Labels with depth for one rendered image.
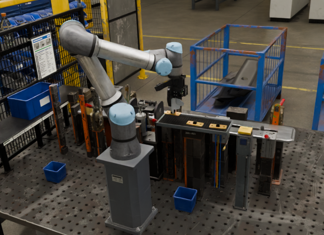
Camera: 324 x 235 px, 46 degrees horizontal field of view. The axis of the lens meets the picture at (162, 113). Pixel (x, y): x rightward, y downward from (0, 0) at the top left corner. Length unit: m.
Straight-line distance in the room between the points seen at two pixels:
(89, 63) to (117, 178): 0.55
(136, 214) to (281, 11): 8.52
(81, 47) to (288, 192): 1.39
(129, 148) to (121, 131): 0.10
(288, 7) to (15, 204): 8.54
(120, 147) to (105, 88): 0.29
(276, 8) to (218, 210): 8.26
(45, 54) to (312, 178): 1.94
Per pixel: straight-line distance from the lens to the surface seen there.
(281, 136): 2.24
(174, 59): 1.85
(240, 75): 4.63
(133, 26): 5.78
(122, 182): 1.85
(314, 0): 9.92
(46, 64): 2.89
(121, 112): 1.74
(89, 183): 2.40
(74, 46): 1.62
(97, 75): 1.79
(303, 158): 2.65
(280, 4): 10.01
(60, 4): 3.09
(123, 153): 1.79
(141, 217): 1.98
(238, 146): 1.94
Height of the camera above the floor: 2.04
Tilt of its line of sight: 25 degrees down
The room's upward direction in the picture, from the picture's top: 3 degrees counter-clockwise
